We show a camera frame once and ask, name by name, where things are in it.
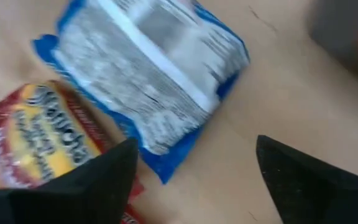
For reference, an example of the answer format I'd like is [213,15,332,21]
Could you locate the blue Maruchan ramen packet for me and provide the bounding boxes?
[31,0,250,185]

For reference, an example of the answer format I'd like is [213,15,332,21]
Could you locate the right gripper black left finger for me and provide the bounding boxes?
[9,136,139,224]

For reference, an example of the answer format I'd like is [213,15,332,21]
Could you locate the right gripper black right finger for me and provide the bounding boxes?
[255,134,358,224]

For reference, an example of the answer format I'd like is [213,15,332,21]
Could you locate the red Maruchan ramen packet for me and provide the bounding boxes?
[0,80,145,224]

